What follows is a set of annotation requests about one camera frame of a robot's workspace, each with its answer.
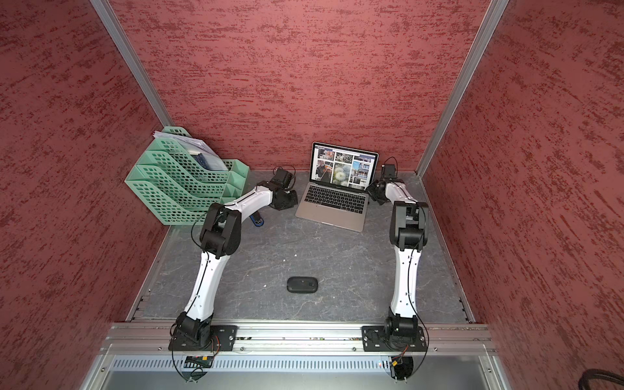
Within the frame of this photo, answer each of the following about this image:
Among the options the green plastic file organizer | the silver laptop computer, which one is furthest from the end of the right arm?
the green plastic file organizer

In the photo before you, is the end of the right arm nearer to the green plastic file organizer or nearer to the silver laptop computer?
the silver laptop computer

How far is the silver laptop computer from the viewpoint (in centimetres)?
106
